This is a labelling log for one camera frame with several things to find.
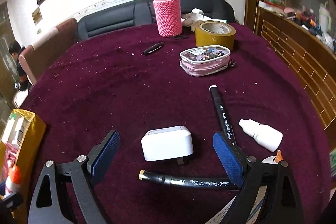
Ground white dropper bottle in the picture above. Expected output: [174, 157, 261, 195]
[239, 119, 283, 152]

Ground white bottle orange cap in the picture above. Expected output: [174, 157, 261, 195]
[5, 165, 21, 196]

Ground black marker white cap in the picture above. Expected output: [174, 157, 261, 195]
[209, 85, 236, 145]

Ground red plastic packet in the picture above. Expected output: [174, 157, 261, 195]
[0, 142, 18, 181]

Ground white power adapter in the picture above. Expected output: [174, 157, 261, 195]
[141, 126, 194, 161]

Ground black marker beige cap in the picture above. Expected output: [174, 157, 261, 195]
[138, 170, 239, 190]

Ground gold storage box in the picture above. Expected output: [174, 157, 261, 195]
[1, 109, 46, 223]

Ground maroon table cloth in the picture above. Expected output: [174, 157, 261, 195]
[22, 24, 331, 223]

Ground pink clear zip pouch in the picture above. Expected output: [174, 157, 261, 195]
[179, 45, 231, 77]

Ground wooden brick-pattern cabinet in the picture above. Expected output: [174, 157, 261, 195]
[256, 7, 336, 132]

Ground brown armchair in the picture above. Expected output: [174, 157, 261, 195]
[18, 18, 77, 85]

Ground yellow tape roll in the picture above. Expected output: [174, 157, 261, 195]
[195, 20, 236, 51]

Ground seated person in black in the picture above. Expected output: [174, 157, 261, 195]
[9, 41, 29, 92]

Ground small black clip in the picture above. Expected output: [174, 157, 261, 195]
[142, 42, 165, 56]

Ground white cloth gloves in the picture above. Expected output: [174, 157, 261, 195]
[181, 8, 211, 32]

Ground black leather sofa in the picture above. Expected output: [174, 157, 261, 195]
[77, 0, 235, 42]

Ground pink knit-sleeved bottle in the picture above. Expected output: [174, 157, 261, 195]
[153, 0, 182, 37]

